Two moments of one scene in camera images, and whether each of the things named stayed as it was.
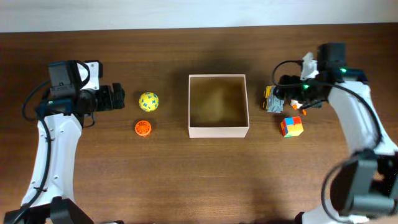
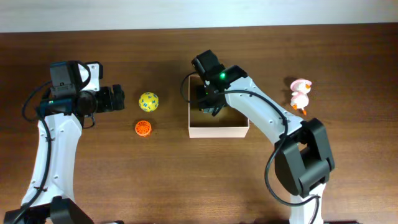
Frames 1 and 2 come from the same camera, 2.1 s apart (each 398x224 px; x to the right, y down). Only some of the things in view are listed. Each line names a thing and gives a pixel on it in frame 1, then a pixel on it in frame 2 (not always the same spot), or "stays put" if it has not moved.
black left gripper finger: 117,90 stays put
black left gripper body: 103,99 stays put
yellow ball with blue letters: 148,101 stays put
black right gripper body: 299,89 to 204,97
